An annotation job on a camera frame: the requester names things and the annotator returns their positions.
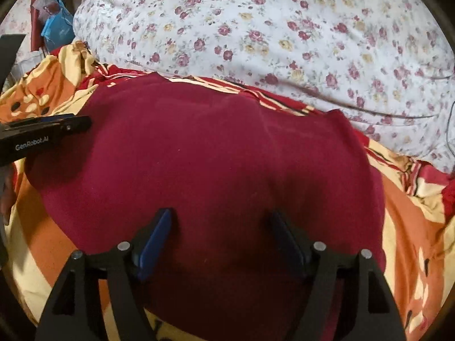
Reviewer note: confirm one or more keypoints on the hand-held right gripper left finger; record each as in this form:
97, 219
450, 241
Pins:
156, 245

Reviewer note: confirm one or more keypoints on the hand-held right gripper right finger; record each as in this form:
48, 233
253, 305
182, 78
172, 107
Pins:
289, 248

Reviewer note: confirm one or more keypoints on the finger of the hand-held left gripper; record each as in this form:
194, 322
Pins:
10, 57
71, 123

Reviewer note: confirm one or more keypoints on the maroon shirt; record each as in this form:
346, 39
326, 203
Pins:
213, 156

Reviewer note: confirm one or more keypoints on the red cloth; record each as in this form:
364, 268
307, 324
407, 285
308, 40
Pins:
35, 39

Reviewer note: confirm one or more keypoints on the floral pillow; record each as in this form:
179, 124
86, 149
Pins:
16, 21

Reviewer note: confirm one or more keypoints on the blue plastic bag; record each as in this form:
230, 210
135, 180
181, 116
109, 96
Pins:
57, 28

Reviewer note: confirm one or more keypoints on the clear plastic bag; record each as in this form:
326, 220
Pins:
44, 5

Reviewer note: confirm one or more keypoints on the red orange printed blanket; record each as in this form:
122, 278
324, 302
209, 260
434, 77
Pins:
408, 227

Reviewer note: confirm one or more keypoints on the white floral quilt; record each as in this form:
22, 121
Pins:
284, 42

